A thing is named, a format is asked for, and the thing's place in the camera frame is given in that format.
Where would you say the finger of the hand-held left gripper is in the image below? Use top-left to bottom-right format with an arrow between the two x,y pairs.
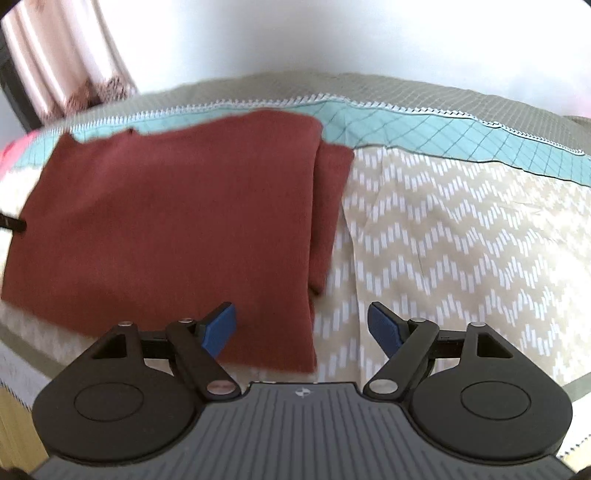
0,211 -> 27,233

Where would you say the patterned bed quilt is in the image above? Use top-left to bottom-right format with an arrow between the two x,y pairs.
0,71 -> 591,460

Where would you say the pink satin curtain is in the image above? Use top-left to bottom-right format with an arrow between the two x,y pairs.
0,0 -> 140,124

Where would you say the pink bed sheet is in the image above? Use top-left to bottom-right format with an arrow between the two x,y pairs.
0,130 -> 49,178

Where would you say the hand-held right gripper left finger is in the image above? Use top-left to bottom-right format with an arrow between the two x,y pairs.
81,301 -> 241,401

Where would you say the dark window frame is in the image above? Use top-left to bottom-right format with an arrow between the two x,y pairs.
0,44 -> 44,134

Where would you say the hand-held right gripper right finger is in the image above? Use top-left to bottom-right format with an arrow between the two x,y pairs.
364,301 -> 527,400

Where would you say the red-brown sweater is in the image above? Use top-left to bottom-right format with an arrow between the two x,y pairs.
0,108 -> 356,374

